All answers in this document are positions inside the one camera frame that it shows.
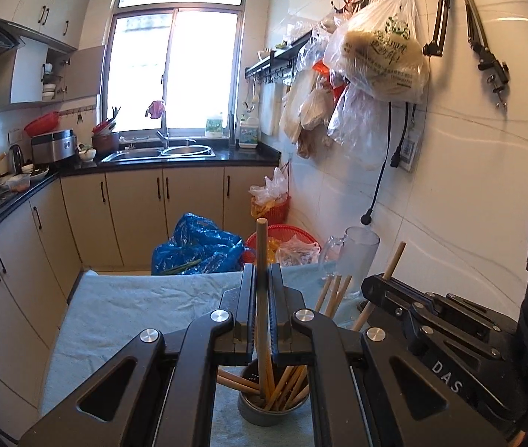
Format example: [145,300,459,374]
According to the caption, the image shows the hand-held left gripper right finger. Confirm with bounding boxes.
[268,263,509,447]

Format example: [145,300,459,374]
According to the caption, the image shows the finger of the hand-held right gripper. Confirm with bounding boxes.
[362,274,518,340]
[404,302,525,429]

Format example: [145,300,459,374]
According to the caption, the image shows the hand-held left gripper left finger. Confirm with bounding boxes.
[19,263,258,447]

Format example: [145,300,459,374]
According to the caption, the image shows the long wooden chopstick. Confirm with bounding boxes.
[352,241,407,331]
[256,218,276,399]

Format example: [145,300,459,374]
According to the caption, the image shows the bundle of wooden chopsticks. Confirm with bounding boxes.
[217,274,353,413]

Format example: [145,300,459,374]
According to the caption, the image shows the perforated metal chopstick holder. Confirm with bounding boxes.
[237,358,312,427]

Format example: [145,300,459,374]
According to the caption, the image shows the brown pot with utensils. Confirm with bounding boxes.
[92,121,120,154]

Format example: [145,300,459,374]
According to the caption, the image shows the clear plastic bag in basket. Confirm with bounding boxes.
[273,235,321,266]

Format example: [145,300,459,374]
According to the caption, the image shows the large red plastic basket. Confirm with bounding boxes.
[244,225,321,266]

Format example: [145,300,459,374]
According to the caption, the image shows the blue plastic bag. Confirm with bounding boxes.
[151,213,258,276]

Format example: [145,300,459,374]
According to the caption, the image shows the clear glass mug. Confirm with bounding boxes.
[318,226,381,301]

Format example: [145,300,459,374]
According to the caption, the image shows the small red plastic basket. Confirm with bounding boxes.
[251,194,292,225]

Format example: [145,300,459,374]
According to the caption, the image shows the light blue table cloth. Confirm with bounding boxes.
[41,267,372,447]

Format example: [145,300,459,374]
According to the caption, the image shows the beige lower kitchen cabinets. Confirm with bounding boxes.
[0,165,279,422]

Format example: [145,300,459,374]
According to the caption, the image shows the black kitchen countertop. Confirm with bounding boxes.
[0,146,281,254]

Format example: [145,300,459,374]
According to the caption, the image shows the stainless steel sink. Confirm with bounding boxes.
[106,145,216,164]

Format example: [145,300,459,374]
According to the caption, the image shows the white container green print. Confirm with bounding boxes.
[239,114,260,147]

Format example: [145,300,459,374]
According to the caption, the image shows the green dish soap bottle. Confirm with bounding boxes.
[205,112,224,139]

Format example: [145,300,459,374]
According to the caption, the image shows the metal sink faucet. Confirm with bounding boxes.
[156,102,172,147]

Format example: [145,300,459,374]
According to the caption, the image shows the hanging plastic bags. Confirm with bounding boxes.
[279,19,362,159]

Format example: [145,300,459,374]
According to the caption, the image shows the silver rice cooker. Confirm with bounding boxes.
[31,130,77,165]

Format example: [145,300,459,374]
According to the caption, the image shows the plastic bag of flatbread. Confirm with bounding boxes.
[324,0,430,103]

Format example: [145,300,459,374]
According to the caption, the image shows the clear food container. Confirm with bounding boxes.
[3,174,32,193]

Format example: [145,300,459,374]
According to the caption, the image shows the kitchen window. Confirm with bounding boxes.
[106,0,251,133]

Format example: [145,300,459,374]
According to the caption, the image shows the red plastic colander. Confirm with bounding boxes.
[24,112,60,137]

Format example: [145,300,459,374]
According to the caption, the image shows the open dish cabinet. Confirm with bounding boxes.
[10,39,106,103]

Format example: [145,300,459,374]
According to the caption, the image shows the white wall card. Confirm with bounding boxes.
[399,128,422,171]

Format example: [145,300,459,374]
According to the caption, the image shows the black power cable with plug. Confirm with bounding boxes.
[361,102,409,225]

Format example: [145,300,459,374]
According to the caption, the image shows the black wall shelf rack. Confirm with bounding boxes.
[245,32,314,85]

